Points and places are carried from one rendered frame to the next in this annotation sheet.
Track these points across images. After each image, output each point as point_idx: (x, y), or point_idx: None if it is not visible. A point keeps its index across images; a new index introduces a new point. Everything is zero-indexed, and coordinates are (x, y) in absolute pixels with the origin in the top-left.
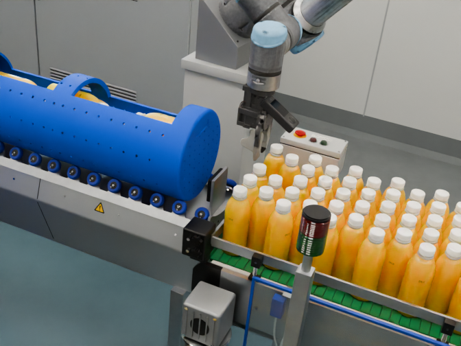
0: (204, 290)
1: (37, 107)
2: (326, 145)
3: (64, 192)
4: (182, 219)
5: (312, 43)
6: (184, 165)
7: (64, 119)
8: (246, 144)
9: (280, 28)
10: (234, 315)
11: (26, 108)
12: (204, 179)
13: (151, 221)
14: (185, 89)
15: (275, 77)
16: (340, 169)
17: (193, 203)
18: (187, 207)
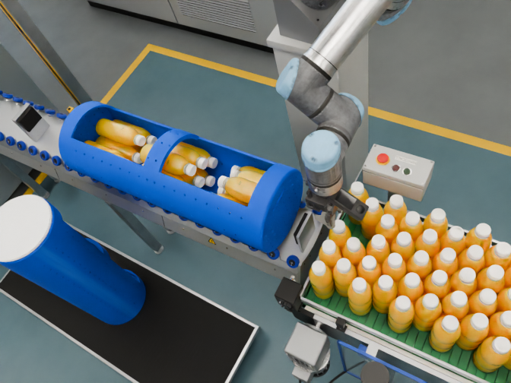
0: (300, 334)
1: (135, 182)
2: (410, 174)
3: (182, 226)
4: (277, 261)
5: (398, 17)
6: (266, 238)
7: (159, 194)
8: (320, 220)
9: (331, 148)
10: (331, 336)
11: (128, 182)
12: (293, 216)
13: (254, 257)
14: (277, 62)
15: (334, 185)
16: (427, 185)
17: (287, 235)
18: (282, 242)
